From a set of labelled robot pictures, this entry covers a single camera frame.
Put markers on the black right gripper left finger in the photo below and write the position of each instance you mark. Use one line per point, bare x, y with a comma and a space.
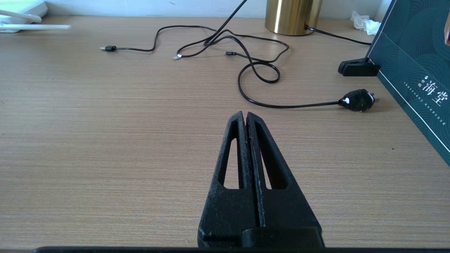
228, 200

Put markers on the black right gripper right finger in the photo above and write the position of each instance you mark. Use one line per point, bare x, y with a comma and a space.
288, 207

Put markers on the white router with antennas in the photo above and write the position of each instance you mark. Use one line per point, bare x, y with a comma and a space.
21, 14

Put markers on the brass desk lamp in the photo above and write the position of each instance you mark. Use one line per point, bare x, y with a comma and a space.
293, 15

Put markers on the crumpled white tissue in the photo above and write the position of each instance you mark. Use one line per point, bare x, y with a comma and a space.
365, 21

